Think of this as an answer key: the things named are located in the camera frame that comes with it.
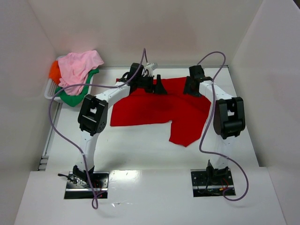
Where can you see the green t shirt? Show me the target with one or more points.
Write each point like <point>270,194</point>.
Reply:
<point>70,99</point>

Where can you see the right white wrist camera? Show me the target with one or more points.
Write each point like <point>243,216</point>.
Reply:
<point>196,72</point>

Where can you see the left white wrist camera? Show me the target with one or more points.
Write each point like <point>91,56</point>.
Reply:
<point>140,70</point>

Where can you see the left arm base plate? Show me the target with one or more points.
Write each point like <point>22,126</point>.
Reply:
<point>79,189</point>

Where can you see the red t shirt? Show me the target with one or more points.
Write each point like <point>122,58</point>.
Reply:
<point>186,113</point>

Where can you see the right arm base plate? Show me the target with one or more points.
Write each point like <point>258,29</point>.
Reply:
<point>206,184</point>

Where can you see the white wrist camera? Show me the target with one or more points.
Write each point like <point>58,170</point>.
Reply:
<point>196,72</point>
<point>140,70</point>

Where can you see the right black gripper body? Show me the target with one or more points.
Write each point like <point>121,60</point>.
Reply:
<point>188,86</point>

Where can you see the orange t shirt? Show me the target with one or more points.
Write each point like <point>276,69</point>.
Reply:
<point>54,72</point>

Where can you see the pink t shirt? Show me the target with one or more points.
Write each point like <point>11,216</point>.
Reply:
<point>74,69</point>

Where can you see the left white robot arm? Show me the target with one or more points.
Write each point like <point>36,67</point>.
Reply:
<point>92,117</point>

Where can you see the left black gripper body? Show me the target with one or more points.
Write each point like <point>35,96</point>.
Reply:
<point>151,85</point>

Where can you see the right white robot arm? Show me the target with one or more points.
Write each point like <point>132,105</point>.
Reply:
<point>226,117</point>

